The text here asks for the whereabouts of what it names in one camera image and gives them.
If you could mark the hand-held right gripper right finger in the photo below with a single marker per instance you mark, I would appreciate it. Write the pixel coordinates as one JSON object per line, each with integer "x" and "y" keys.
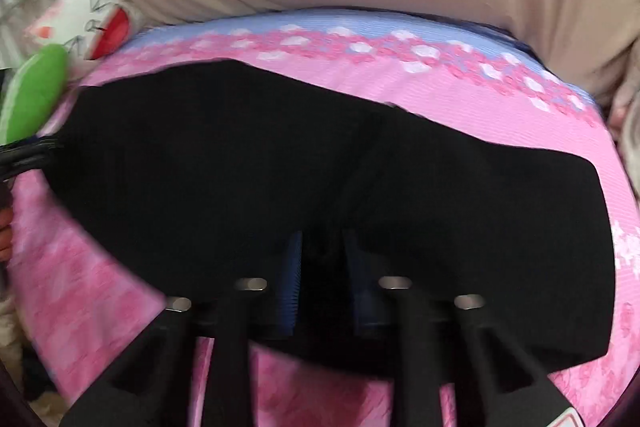
{"x": 359, "y": 292}

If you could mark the black pants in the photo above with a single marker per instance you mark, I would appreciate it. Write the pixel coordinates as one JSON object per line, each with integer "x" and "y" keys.
{"x": 200, "y": 157}

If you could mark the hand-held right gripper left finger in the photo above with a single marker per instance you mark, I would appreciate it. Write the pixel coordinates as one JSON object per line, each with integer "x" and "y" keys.
{"x": 294, "y": 287}

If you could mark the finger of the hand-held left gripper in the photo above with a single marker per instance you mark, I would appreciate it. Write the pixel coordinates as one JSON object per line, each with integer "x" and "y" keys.
{"x": 27, "y": 157}

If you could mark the pink floral blanket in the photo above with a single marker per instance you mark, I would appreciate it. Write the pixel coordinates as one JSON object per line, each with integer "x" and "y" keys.
{"x": 450, "y": 87}

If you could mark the white plush toy red mouth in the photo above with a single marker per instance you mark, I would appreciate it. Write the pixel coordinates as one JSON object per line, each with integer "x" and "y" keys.
{"x": 85, "y": 17}

